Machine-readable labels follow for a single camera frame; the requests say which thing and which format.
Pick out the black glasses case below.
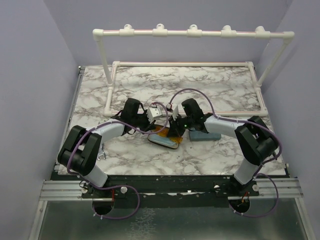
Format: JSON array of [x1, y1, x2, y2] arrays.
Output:
[[147, 126, 185, 150]]

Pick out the blue-grey glasses case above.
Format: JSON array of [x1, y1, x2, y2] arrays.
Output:
[[188, 130, 222, 142]]

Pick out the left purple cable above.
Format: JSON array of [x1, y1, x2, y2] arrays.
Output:
[[67, 101, 169, 221]]

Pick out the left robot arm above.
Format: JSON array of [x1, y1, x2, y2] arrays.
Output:
[[57, 98, 155, 198]]

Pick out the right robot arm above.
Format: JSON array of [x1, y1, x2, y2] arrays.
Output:
[[166, 98, 280, 196]]

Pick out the aluminium extrusion rail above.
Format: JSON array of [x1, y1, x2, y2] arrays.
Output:
[[38, 179, 86, 201]]

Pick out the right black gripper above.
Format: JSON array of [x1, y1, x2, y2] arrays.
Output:
[[167, 112, 194, 138]]

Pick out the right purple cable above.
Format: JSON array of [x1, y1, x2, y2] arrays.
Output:
[[169, 88, 283, 218]]

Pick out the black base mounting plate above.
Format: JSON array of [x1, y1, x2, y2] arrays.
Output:
[[49, 172, 261, 210]]

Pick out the white PVC pipe rack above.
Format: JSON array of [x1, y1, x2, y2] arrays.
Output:
[[92, 23, 295, 117]]

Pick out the silver wrench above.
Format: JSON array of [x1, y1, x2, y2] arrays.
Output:
[[97, 144, 106, 161]]

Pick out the orange plastic sunglasses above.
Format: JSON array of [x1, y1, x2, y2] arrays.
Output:
[[153, 125, 183, 144]]

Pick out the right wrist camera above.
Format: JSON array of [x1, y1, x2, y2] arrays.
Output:
[[166, 102, 179, 121]]

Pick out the purple cable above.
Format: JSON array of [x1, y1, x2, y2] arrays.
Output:
[[67, 101, 169, 221], [169, 88, 283, 218]]

